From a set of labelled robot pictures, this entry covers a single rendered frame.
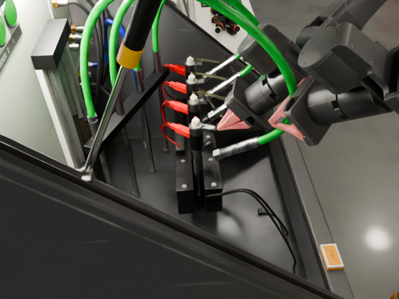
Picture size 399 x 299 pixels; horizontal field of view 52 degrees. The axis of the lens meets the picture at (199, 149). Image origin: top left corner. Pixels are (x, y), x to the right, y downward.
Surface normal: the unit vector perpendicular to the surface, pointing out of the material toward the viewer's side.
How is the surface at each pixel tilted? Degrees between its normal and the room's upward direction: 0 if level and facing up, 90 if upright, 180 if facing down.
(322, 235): 0
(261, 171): 0
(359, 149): 0
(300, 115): 50
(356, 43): 41
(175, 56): 90
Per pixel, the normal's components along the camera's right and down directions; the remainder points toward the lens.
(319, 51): -0.78, -0.50
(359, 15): 0.34, 0.22
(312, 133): 0.48, -0.10
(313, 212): -0.03, -0.73
